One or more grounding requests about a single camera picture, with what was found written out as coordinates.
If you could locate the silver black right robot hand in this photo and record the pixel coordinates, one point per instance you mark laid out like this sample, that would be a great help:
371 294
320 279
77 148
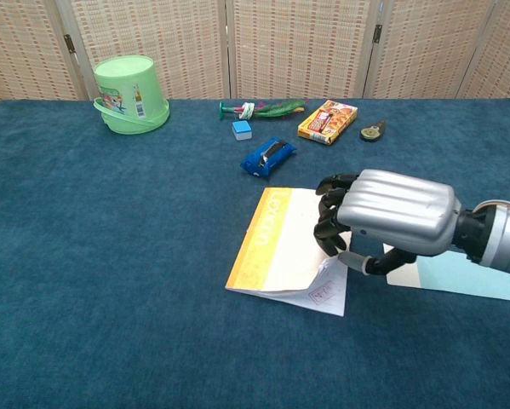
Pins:
399 209

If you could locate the teal white bookmark pink tassel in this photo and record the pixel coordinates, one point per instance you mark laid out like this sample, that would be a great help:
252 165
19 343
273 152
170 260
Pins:
450 272

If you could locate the yellow cover notebook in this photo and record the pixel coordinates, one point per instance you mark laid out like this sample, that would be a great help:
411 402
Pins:
288 238

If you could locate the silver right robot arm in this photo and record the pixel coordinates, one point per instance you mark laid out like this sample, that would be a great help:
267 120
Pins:
505 238

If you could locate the olive green tape measure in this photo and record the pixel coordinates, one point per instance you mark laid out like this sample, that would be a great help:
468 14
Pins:
370 134

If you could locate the yellow curry box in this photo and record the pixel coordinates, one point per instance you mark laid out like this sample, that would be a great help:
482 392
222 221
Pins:
327 123

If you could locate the blue tissue pack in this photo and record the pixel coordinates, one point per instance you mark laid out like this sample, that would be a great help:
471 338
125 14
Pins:
254 164

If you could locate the green feather shuttlecock toy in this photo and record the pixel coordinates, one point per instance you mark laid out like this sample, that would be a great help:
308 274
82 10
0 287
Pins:
276 109

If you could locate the black metal hinge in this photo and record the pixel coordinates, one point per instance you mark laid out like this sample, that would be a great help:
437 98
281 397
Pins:
69 44
377 33

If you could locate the blue white eraser block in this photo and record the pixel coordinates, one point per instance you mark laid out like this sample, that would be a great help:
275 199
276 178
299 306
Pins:
241 130

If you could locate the bamboo folding screen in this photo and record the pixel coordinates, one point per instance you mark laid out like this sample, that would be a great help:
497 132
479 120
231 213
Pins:
297 42

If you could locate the blue felt table cover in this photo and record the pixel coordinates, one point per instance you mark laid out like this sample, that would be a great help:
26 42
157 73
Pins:
110 255

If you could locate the green plastic bucket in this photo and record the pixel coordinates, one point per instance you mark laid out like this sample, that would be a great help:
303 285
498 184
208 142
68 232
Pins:
127 89

